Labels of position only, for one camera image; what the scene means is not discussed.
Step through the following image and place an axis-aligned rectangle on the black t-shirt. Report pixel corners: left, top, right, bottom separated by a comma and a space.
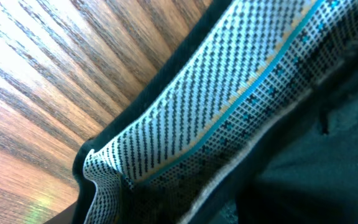
73, 1, 358, 223

